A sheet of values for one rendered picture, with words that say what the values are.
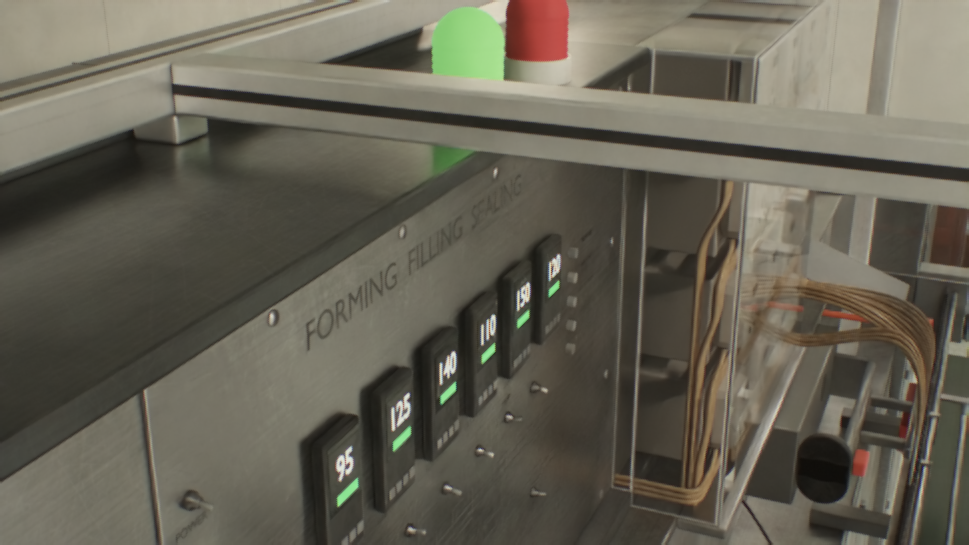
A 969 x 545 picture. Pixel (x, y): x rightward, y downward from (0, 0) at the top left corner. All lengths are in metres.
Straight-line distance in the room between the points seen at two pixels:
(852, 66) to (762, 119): 5.30
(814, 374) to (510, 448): 0.88
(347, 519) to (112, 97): 0.33
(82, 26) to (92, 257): 3.97
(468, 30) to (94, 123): 0.29
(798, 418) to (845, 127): 1.08
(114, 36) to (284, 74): 3.95
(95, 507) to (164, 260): 0.15
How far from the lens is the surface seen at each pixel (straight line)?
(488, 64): 0.93
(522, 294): 1.02
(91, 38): 4.68
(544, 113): 0.75
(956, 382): 2.90
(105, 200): 0.79
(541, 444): 1.18
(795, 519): 2.10
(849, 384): 2.07
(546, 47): 1.07
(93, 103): 0.83
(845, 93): 6.04
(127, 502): 0.62
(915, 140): 0.70
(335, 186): 0.78
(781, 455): 1.75
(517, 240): 1.02
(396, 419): 0.83
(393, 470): 0.84
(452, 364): 0.90
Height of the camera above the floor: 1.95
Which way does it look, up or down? 21 degrees down
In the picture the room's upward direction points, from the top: straight up
